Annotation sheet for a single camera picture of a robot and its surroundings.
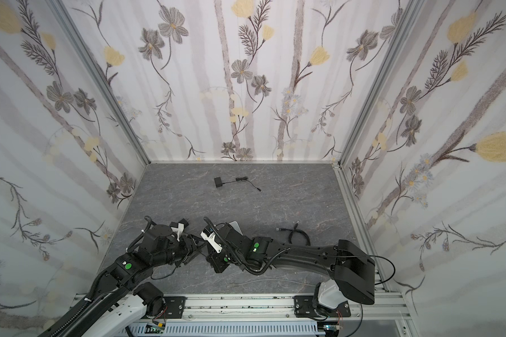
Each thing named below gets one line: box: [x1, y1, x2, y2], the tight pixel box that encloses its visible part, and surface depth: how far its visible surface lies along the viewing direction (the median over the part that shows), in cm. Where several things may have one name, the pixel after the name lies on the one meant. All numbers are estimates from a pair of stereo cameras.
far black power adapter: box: [213, 176, 263, 192], surface depth 113 cm
